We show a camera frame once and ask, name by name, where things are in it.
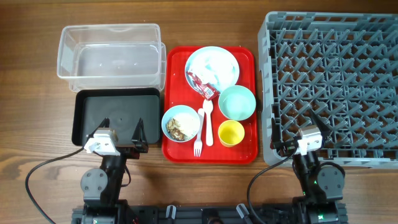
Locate white plastic fork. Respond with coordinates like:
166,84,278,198
193,108,205,157

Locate white napkin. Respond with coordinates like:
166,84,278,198
188,55,234,91

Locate small light blue bowl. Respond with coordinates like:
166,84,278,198
161,105,200,142

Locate white plastic spoon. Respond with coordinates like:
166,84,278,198
203,100,214,146

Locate red serving tray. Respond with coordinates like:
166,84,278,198
162,46,259,164

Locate grey dishwasher rack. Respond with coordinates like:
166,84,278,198
257,11,397,169

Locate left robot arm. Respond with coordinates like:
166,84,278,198
72,118,149,224

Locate mint green bowl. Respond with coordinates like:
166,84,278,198
218,85,256,121

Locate food scraps rice and nuts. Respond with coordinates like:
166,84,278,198
166,113,199,142

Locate red snack wrapper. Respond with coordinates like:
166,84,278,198
187,72,220,101

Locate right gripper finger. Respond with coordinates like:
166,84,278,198
271,118,281,144
310,109,330,136

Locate clear plastic bin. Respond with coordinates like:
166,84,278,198
57,24,167,92

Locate yellow plastic cup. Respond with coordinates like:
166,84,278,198
218,120,245,147

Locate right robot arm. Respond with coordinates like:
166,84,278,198
271,110,348,223

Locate black plastic tray bin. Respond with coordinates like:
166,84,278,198
72,88,162,146

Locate light blue plate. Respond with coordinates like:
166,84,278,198
184,46,240,93

